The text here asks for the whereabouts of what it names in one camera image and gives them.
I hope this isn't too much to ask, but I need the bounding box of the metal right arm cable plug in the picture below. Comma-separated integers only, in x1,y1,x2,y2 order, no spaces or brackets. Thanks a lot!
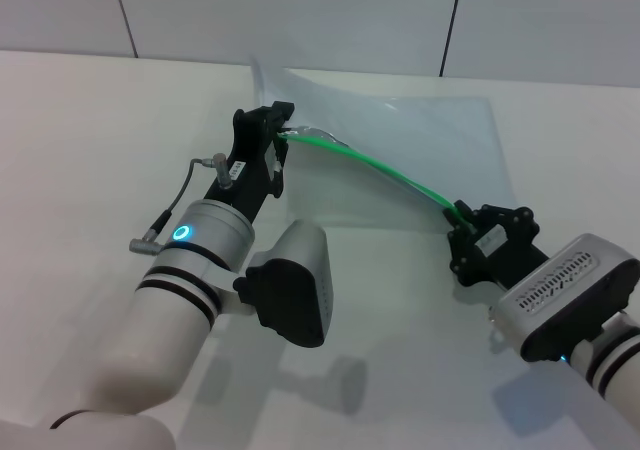
486,305,505,344

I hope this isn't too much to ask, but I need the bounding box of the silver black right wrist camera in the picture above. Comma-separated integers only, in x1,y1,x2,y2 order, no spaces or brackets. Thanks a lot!
498,233,640,364

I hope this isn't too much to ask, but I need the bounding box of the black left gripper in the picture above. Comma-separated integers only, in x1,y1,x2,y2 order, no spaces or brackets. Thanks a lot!
207,100,296,217

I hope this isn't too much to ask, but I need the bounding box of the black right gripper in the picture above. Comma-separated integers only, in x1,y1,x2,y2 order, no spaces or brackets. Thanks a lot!
447,199,552,292

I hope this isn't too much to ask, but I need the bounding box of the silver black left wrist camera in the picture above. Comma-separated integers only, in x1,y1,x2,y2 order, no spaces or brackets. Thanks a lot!
233,218,334,349

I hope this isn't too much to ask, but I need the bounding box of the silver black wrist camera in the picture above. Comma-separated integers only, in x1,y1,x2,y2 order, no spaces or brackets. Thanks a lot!
498,233,640,364
233,218,334,349

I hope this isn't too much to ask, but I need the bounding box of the translucent green-zipper document bag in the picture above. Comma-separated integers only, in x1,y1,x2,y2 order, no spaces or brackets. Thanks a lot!
248,53,517,234

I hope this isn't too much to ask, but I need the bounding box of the grey left arm cable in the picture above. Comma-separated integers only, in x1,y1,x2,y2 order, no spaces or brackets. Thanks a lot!
128,152,237,255

